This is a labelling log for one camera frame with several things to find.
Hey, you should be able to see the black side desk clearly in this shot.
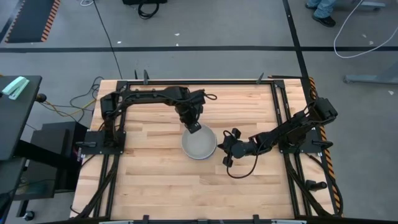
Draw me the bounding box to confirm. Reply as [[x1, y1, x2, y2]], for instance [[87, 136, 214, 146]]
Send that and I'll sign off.
[[0, 74, 43, 161]]

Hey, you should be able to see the person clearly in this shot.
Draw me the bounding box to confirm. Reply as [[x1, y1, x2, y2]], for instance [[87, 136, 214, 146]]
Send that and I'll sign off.
[[305, 0, 338, 29]]

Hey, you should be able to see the black mat with orange stripes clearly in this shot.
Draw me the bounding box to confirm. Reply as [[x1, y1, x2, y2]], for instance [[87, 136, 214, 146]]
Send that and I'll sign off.
[[4, 0, 62, 44]]

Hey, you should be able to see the orange black hazard tape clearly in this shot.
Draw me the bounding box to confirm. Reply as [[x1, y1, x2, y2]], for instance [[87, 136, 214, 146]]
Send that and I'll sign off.
[[307, 77, 343, 216]]

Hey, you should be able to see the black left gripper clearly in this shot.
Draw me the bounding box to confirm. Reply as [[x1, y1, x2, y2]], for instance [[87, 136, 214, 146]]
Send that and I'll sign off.
[[175, 103, 205, 135]]

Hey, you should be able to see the grey plastic bowl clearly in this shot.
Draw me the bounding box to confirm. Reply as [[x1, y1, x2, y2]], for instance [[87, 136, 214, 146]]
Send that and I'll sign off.
[[181, 124, 218, 160]]

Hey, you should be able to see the black clamp handle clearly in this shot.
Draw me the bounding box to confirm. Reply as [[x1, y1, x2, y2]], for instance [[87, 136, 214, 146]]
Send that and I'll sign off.
[[312, 139, 335, 149]]

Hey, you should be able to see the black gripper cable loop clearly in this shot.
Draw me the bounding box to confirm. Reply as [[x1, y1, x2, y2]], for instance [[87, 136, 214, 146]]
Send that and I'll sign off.
[[225, 153, 259, 180]]

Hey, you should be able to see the thin black floor cable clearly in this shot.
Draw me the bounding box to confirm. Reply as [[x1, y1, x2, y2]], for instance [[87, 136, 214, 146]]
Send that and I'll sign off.
[[92, 0, 124, 80]]

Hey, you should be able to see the coiled black cable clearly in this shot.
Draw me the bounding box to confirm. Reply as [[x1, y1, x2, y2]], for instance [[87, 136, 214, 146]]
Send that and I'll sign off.
[[137, 0, 160, 21]]

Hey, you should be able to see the white cable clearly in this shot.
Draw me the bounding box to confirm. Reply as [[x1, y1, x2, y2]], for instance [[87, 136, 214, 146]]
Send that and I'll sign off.
[[333, 0, 398, 60]]

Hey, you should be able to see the black cabinet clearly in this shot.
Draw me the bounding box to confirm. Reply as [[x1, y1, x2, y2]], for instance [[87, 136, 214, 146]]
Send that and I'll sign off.
[[13, 121, 90, 200]]

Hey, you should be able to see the bundle of black cables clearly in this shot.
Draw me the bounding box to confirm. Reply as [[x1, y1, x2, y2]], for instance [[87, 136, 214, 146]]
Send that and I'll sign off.
[[69, 75, 105, 123]]

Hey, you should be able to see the black cylinder clamp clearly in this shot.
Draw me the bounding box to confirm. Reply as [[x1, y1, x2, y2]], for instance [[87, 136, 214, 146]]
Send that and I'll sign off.
[[305, 179, 328, 192]]

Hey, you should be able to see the blue plastic bowl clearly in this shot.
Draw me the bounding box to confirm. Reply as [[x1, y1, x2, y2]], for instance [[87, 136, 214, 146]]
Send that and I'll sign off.
[[182, 146, 218, 161]]

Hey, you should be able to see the mint green stapler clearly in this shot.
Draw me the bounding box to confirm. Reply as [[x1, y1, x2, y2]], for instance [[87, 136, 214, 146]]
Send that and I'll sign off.
[[1, 75, 30, 101]]

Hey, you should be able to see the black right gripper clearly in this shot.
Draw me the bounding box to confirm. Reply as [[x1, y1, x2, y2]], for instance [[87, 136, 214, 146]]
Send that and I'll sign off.
[[216, 128, 254, 168]]

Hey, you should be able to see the yellow cable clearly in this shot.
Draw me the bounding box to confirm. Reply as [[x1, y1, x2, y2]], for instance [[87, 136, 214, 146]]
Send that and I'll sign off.
[[45, 98, 98, 118]]

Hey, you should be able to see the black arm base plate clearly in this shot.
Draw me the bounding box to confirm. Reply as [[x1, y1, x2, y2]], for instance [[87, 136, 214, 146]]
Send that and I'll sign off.
[[277, 126, 323, 154], [81, 129, 127, 156]]

